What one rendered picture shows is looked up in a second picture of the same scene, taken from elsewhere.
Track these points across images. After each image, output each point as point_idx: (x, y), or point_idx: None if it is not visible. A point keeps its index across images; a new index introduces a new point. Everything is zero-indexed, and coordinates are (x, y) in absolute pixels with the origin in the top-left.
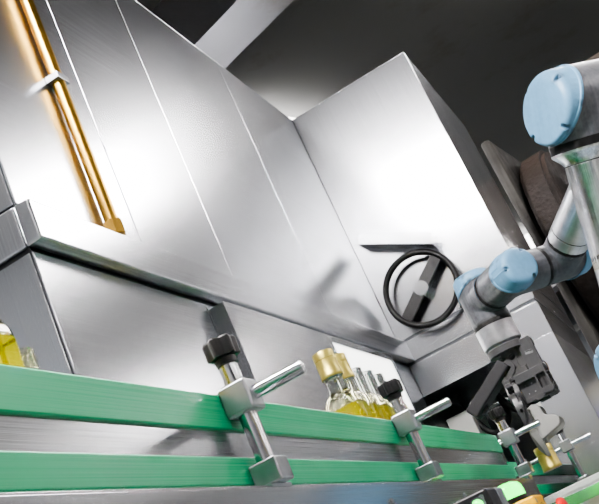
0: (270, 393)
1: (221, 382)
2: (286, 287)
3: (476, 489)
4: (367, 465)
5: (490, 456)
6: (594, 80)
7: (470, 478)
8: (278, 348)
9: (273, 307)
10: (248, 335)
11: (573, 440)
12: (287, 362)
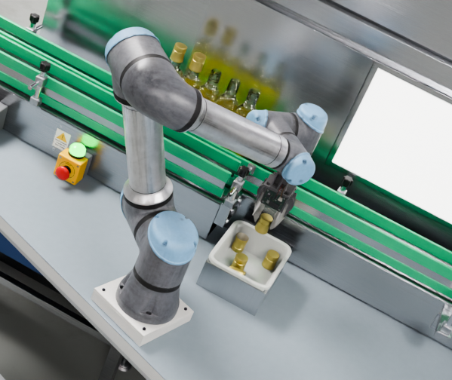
0: (208, 41)
1: (184, 13)
2: (388, 11)
3: (85, 137)
4: None
5: (190, 167)
6: (112, 59)
7: (115, 141)
8: (260, 30)
9: (305, 10)
10: (225, 8)
11: None
12: (262, 41)
